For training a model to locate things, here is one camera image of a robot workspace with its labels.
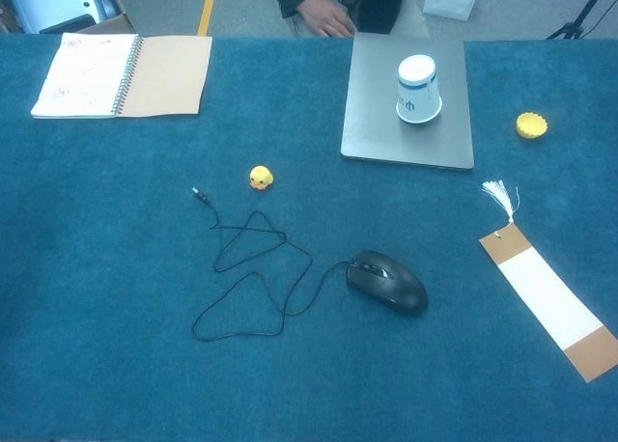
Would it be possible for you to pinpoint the bystander's bare hand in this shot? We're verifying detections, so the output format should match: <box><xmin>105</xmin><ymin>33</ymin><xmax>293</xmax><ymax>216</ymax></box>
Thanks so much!
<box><xmin>295</xmin><ymin>0</ymin><xmax>356</xmax><ymax>40</ymax></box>

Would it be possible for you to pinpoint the black computer mouse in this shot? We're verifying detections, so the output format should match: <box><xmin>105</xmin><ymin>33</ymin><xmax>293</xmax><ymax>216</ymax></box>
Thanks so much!
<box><xmin>345</xmin><ymin>249</ymin><xmax>430</xmax><ymax>318</ymax></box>

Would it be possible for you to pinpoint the bystander in dark clothing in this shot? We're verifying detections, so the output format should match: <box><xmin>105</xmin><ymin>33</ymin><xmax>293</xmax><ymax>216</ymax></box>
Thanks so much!
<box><xmin>261</xmin><ymin>0</ymin><xmax>407</xmax><ymax>35</ymax></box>

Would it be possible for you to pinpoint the yellow floor tape strip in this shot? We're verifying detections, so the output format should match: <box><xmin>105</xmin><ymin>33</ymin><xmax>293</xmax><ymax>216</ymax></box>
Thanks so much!
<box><xmin>196</xmin><ymin>0</ymin><xmax>218</xmax><ymax>37</ymax></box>

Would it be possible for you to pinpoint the upside-down white paper cup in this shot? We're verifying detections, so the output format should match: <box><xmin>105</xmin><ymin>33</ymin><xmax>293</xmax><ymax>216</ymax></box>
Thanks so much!
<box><xmin>395</xmin><ymin>54</ymin><xmax>444</xmax><ymax>125</ymax></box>

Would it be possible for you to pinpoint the grey metal laptop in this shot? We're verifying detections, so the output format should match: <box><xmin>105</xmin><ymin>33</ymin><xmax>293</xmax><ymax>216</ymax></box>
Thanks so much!
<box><xmin>340</xmin><ymin>32</ymin><xmax>475</xmax><ymax>171</ymax></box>

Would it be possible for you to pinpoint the yellow rubber duck toy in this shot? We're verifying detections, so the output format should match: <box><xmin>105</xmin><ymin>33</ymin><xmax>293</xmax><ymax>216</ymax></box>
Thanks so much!
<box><xmin>248</xmin><ymin>165</ymin><xmax>275</xmax><ymax>192</ymax></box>

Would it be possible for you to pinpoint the open spiral notebook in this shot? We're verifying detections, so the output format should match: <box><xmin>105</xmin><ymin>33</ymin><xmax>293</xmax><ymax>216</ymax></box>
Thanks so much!
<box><xmin>30</xmin><ymin>32</ymin><xmax>213</xmax><ymax>121</ymax></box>

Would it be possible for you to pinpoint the brown cardboard box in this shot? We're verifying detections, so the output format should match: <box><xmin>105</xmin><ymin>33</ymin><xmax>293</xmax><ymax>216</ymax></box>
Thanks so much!
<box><xmin>71</xmin><ymin>0</ymin><xmax>137</xmax><ymax>35</ymax></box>

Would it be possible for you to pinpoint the yellow fluted bottle cap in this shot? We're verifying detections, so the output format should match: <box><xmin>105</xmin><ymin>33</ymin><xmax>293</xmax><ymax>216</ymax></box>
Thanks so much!
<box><xmin>515</xmin><ymin>112</ymin><xmax>548</xmax><ymax>141</ymax></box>

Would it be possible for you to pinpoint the black tripod stand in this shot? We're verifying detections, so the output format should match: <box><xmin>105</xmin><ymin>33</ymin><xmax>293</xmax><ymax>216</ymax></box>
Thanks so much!
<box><xmin>547</xmin><ymin>0</ymin><xmax>618</xmax><ymax>41</ymax></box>

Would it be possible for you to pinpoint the white and blue appliance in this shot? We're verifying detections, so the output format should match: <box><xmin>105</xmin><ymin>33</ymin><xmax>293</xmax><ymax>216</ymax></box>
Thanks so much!
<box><xmin>3</xmin><ymin>0</ymin><xmax>113</xmax><ymax>35</ymax></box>

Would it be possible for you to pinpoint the blue carpet table cover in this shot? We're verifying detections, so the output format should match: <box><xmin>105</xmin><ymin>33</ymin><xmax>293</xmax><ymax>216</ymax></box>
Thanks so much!
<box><xmin>0</xmin><ymin>32</ymin><xmax>618</xmax><ymax>442</ymax></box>

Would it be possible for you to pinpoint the brown and white bookmark with tassel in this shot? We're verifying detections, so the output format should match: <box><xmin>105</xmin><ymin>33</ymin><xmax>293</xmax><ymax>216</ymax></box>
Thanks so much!
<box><xmin>478</xmin><ymin>179</ymin><xmax>618</xmax><ymax>384</ymax></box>

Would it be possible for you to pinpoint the black mouse cable with USB plug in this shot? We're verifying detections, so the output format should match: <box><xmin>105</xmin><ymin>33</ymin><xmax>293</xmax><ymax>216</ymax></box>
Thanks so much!
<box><xmin>190</xmin><ymin>186</ymin><xmax>357</xmax><ymax>342</ymax></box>

